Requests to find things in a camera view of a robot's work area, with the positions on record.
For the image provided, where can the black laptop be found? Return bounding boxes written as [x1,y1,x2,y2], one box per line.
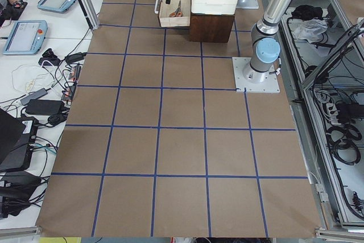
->
[1,110,38,172]

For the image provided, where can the dark wooden drawer cabinet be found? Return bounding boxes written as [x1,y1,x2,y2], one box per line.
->
[189,13,235,43]

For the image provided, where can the white drawer handle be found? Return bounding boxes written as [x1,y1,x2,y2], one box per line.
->
[154,0,162,14]

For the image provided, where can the black power brick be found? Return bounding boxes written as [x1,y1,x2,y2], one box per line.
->
[25,99,64,116]

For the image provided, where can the orange grey scissors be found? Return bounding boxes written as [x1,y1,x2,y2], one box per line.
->
[169,0,183,18]

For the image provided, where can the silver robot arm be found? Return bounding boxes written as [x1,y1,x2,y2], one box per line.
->
[243,0,292,84]

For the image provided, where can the blue teach pendant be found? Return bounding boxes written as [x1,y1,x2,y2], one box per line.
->
[37,0,76,13]
[3,20,48,55]

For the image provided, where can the light wooden drawer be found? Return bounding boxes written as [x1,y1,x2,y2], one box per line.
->
[157,0,191,27]

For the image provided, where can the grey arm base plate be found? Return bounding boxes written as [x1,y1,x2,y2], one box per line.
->
[232,57,280,93]

